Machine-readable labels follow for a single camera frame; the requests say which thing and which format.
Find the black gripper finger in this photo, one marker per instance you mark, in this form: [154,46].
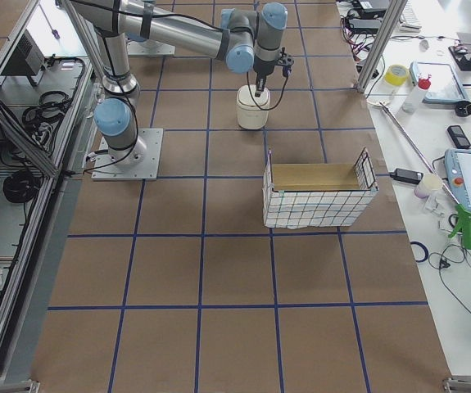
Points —
[257,87]
[261,83]

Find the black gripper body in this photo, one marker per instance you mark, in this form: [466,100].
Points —
[263,68]

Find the white trash can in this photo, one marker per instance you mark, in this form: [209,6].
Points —
[251,110]

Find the cardboard box with grid cloth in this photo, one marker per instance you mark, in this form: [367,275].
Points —
[317,195]

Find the yellow tape roll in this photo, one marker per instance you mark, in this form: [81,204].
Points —
[396,75]

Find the white squeeze bottle red cap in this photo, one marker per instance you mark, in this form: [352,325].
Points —
[416,96]

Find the black power adapter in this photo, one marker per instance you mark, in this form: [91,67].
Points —
[406,176]

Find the white plastic cup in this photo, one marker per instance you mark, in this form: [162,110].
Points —
[429,184]

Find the black phone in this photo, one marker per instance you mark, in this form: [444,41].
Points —
[458,137]

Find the grey control box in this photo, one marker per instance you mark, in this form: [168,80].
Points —
[27,60]

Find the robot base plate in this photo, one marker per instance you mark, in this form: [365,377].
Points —
[141,163]

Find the aluminium frame post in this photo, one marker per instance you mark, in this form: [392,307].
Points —
[389,23]

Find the green handled grabber tool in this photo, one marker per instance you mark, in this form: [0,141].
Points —
[463,224]

